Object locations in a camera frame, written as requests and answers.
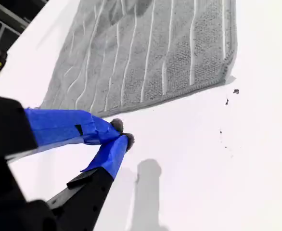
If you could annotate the dark shelving unit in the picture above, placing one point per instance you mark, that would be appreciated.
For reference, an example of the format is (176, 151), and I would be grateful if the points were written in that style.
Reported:
(1, 29)

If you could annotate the grey white-striped towel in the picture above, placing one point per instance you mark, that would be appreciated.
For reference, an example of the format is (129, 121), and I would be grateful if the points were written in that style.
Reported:
(155, 60)

